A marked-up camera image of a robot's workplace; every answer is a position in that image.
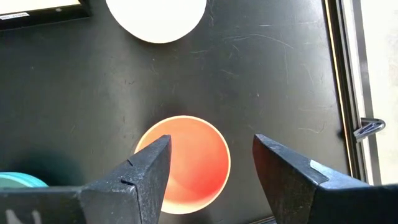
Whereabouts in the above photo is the large red bowl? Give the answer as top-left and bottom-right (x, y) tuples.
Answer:
(134, 115), (232, 215)

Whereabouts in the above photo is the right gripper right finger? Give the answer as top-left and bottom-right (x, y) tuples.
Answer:
(252, 133), (398, 224)

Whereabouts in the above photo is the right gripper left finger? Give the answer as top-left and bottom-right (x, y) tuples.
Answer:
(0, 134), (172, 224)

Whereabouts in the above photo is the black aluminium table frame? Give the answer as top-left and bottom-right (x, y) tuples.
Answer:
(321, 0), (384, 224)

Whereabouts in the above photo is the large teal bowl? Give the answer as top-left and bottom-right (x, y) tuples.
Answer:
(0, 171), (50, 189)

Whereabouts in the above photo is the large white bowl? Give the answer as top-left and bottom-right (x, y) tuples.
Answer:
(104, 0), (208, 44)

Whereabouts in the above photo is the black table mat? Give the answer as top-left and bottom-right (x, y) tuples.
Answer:
(0, 0), (354, 224)

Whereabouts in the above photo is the wooden shelf with black legs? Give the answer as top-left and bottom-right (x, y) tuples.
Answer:
(0, 0), (92, 32)

